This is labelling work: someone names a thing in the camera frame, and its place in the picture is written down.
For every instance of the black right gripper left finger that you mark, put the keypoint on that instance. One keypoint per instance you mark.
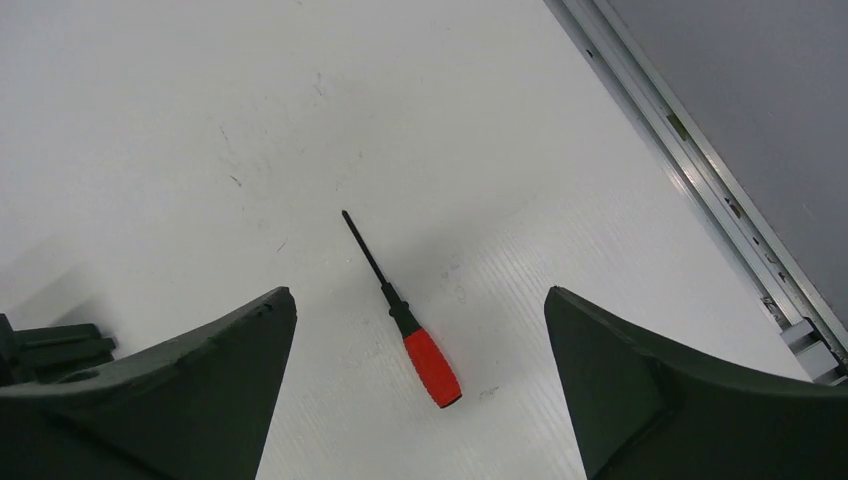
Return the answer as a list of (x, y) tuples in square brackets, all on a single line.
[(197, 406)]

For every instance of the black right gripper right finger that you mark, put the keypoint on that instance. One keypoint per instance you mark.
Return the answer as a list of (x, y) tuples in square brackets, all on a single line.
[(643, 406)]

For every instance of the red handled screwdriver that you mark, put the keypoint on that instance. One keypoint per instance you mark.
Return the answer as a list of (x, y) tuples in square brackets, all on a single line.
[(430, 364)]

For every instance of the aluminium frame rail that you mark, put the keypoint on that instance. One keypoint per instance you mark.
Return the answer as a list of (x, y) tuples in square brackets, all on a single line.
[(807, 325)]

